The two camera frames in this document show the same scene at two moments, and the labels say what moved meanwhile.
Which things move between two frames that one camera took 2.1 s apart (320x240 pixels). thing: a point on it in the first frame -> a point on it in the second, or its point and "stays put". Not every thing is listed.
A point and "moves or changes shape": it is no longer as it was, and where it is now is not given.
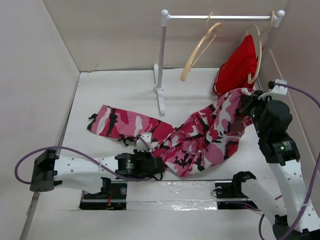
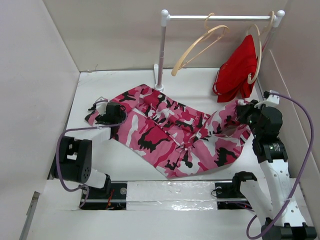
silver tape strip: [171, 195] stays put
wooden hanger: [212, 29] moves or changes shape
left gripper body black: [140, 154] -> [120, 118]
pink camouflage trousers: [209, 141] moves or changes shape
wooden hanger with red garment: [260, 33] stays put
